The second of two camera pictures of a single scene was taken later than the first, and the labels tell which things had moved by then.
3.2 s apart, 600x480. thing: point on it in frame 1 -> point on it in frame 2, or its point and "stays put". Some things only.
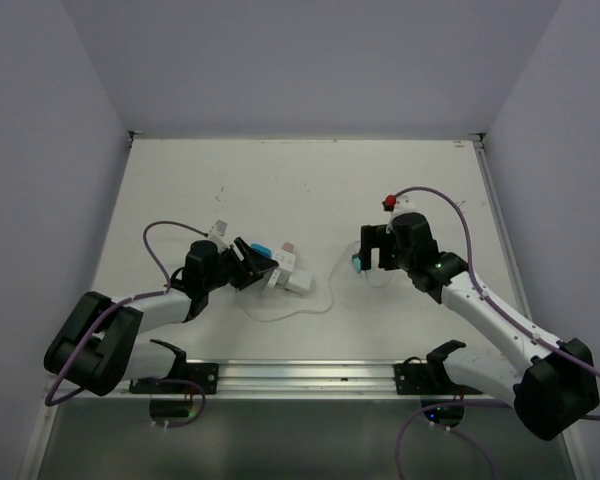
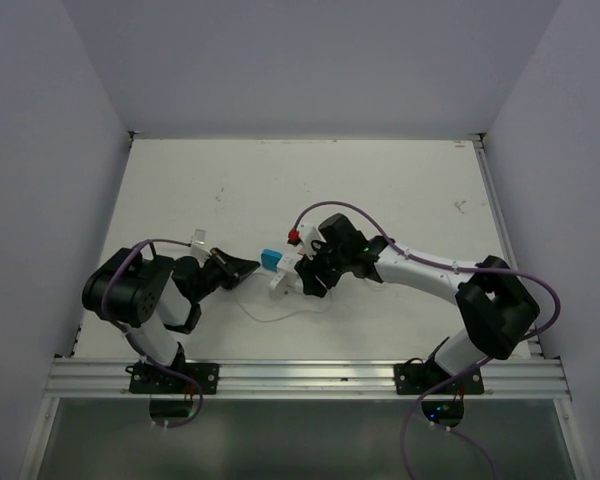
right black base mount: [429, 378] stays put
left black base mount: [183, 378] stays put
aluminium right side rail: [481, 147] stays put
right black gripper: [375, 237] -> [309, 268]
